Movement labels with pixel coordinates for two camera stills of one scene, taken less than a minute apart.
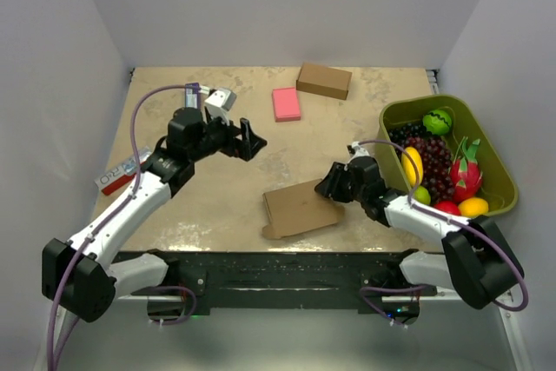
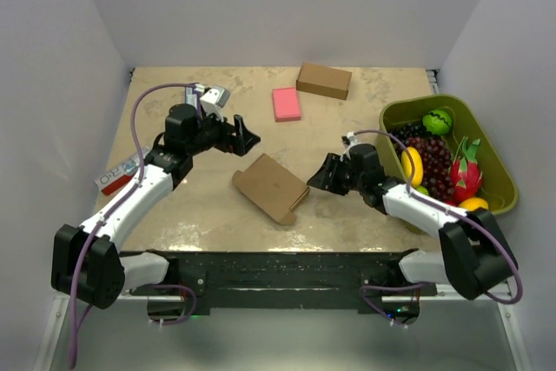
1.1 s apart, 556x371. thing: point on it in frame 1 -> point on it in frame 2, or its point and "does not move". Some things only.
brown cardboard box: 299,208 -> 272,187
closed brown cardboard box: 324,81 does not move
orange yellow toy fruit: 473,207 does not move
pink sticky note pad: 285,104 does not move
